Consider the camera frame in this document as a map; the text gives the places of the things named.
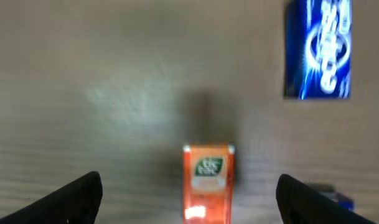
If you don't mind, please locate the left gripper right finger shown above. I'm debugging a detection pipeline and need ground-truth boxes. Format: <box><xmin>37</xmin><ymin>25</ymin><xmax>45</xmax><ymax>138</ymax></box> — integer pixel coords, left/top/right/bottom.
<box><xmin>275</xmin><ymin>173</ymin><xmax>377</xmax><ymax>224</ymax></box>

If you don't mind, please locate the orange candy box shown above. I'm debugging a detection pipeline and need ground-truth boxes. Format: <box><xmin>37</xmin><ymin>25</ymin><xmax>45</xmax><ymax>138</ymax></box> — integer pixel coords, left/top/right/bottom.
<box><xmin>182</xmin><ymin>143</ymin><xmax>236</xmax><ymax>224</ymax></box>

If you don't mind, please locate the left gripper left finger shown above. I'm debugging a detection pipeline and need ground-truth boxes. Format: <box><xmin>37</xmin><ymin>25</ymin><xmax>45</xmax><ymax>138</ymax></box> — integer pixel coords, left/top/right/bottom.
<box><xmin>0</xmin><ymin>170</ymin><xmax>103</xmax><ymax>224</ymax></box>

